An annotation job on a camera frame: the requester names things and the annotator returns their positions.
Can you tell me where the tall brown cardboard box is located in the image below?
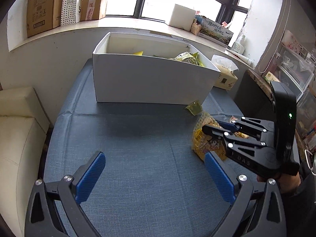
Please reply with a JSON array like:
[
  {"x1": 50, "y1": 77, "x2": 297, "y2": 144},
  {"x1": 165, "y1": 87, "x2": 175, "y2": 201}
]
[{"x1": 27, "y1": 0, "x2": 63, "y2": 38}]

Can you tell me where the yellow cartoon snack bag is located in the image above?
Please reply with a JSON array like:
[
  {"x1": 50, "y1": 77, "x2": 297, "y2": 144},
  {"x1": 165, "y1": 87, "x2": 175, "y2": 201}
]
[{"x1": 191, "y1": 111, "x2": 250, "y2": 162}]

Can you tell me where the polka dot paper bag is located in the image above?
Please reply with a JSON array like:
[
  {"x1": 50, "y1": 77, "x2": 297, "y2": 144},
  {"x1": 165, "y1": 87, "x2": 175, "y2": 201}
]
[{"x1": 60, "y1": 0, "x2": 80, "y2": 26}]

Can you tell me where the beige tissue pack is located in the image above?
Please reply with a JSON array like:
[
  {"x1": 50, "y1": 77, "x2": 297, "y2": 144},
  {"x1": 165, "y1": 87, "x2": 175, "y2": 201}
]
[{"x1": 211, "y1": 55, "x2": 238, "y2": 90}]

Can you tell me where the printed landscape gift box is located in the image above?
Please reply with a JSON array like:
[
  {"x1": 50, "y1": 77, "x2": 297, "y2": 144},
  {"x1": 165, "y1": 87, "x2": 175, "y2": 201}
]
[{"x1": 195, "y1": 14, "x2": 233, "y2": 47}]

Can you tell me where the tissue box on cabinet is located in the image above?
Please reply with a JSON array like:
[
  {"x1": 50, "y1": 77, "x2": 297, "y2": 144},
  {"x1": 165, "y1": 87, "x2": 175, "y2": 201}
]
[{"x1": 264, "y1": 71, "x2": 280, "y2": 84}]

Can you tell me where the clear plastic drawer organizer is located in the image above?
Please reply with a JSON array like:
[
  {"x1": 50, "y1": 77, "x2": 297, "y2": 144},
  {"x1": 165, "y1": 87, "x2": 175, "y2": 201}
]
[{"x1": 273, "y1": 30, "x2": 315, "y2": 138}]

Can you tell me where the person's right hand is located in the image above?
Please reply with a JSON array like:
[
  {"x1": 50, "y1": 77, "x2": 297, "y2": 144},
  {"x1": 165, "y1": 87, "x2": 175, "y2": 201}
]
[{"x1": 256, "y1": 172, "x2": 302, "y2": 194}]

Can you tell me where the small jelly cup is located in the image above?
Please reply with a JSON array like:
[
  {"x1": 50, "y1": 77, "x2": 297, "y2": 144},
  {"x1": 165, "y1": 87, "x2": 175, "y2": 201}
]
[{"x1": 185, "y1": 100, "x2": 202, "y2": 116}]

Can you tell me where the olive green snack packet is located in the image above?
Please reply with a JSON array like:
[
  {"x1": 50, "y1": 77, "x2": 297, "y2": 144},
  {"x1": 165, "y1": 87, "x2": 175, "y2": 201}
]
[{"x1": 172, "y1": 52, "x2": 205, "y2": 67}]

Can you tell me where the yellow snack pouch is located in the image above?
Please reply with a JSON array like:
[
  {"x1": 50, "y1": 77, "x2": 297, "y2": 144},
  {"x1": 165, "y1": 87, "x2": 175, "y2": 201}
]
[{"x1": 133, "y1": 51, "x2": 144, "y2": 56}]

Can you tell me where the white pump bottle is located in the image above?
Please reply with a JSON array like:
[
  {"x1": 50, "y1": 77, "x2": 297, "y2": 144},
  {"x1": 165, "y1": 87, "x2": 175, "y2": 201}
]
[{"x1": 230, "y1": 34, "x2": 245, "y2": 55}]

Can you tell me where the small open cardboard box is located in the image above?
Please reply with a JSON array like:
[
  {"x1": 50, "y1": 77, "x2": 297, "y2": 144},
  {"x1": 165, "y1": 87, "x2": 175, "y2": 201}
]
[{"x1": 80, "y1": 0, "x2": 108, "y2": 22}]

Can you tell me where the white tube on sill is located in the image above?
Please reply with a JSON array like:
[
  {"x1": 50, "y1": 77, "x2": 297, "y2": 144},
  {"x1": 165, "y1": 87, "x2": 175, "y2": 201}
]
[{"x1": 227, "y1": 49, "x2": 253, "y2": 66}]

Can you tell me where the white cardboard storage box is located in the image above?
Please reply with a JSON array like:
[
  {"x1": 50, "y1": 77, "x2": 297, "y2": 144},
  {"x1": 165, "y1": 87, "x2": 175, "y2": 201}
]
[{"x1": 92, "y1": 32, "x2": 220, "y2": 105}]

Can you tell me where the white foam box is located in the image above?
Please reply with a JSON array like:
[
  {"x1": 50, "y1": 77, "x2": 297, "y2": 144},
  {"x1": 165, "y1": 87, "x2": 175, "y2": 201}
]
[{"x1": 165, "y1": 4, "x2": 196, "y2": 32}]

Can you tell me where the cream leather sofa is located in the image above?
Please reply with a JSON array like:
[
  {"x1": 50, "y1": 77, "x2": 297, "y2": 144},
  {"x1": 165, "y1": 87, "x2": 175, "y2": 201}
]
[{"x1": 1, "y1": 87, "x2": 50, "y2": 236}]

